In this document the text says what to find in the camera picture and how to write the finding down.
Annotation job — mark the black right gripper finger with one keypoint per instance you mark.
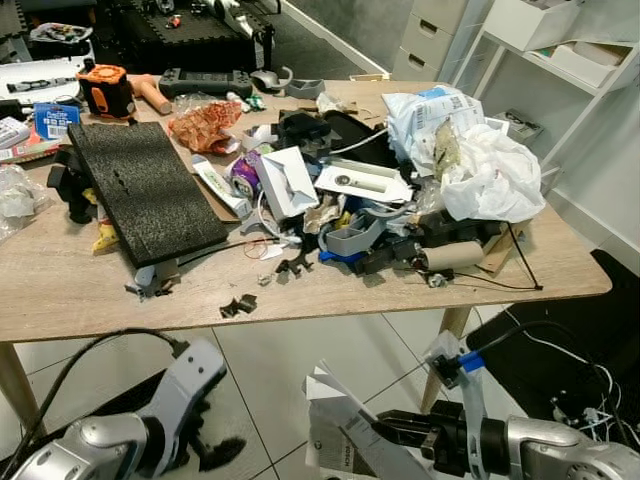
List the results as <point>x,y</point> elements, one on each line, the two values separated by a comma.
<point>400,428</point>

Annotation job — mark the white carton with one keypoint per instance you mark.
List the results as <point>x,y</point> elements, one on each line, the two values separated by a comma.
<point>345,440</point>

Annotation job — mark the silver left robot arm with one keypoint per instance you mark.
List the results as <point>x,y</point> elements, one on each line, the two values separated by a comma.
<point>90,445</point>

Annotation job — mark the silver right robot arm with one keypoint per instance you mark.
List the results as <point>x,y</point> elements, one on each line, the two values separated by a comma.
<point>560,450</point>

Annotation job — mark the small black debris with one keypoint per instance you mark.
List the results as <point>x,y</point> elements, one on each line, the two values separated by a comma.
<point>238,306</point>

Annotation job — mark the small grey clamp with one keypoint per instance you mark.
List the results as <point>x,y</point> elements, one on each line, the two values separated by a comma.
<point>150,280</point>

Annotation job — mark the wooden table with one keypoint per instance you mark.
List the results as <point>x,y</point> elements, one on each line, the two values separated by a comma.
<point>330,290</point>

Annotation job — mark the black floor mat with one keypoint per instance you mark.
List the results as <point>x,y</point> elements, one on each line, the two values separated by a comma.
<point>570,340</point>

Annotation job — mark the beige cardboard roll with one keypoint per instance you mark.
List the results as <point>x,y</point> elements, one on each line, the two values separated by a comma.
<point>452,256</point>

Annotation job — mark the blue plastic piece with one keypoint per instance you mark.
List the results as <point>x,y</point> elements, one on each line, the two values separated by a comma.
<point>340,257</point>

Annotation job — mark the grey plastic part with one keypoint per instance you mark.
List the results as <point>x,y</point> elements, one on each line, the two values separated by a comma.
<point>352,240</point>

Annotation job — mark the small yellow piece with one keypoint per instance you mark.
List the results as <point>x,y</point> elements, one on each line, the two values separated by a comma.
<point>105,238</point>

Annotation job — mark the white green tube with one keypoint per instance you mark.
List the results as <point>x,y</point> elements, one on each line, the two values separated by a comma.
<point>215,183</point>

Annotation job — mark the black foam pad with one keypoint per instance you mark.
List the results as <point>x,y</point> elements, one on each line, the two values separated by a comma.
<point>145,190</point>

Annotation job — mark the purple can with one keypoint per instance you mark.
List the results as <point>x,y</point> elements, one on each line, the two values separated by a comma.
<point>245,178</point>

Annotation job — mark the white open cardboard box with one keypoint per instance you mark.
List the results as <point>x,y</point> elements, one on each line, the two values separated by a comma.
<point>290,180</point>

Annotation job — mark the white flat tray box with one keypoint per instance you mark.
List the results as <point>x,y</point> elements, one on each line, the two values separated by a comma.
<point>365,182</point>

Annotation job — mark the white plastic bag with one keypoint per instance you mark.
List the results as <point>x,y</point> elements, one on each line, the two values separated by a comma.
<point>495,180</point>

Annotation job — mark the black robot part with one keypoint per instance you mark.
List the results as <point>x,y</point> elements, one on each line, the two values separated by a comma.
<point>70,185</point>

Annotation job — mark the orange patterned snack wrapper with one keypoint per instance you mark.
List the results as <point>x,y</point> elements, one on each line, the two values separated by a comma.
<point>205,127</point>

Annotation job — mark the clear plastic bag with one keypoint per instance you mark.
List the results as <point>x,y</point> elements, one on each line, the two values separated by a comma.
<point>18,195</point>

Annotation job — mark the black plastic tray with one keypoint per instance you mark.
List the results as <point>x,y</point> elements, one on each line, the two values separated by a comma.
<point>360,135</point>

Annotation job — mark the black boxy gadget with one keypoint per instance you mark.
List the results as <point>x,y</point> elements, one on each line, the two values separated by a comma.
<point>300,130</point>

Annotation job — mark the crumpled white printed package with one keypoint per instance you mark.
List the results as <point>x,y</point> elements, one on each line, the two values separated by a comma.
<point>425,115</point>

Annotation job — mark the small grey box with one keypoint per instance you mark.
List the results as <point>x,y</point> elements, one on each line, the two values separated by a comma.
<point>522,125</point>

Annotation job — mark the black handheld controller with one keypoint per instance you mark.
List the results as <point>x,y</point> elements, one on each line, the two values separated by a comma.
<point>205,82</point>

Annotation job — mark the blue packaged card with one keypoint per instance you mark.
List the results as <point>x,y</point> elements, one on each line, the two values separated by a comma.
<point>55,120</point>

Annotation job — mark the orange black device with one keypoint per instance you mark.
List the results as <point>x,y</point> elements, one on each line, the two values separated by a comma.
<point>105,90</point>

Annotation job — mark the black foam floor tiles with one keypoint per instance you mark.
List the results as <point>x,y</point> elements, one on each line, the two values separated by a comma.
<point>190,40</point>

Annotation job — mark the white shelf unit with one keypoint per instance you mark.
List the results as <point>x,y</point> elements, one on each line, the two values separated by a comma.
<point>545,70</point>

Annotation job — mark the white drawer cabinet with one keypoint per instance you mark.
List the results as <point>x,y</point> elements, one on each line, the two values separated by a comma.
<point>430,40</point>

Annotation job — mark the white storage box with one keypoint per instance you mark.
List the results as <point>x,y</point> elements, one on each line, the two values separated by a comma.
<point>530,20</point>

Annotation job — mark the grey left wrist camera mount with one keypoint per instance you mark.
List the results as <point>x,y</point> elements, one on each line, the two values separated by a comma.
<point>190,385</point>

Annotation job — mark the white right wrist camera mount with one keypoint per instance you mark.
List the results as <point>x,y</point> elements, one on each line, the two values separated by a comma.
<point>472,395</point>

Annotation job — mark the grey plastic bracket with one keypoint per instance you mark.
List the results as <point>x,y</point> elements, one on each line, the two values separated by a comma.
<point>305,88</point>

